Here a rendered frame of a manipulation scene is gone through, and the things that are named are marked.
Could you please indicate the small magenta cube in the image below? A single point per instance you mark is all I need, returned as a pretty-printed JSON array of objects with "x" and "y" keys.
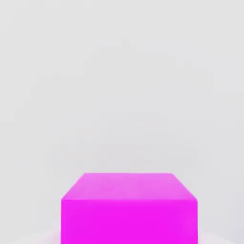
[{"x": 129, "y": 219}]

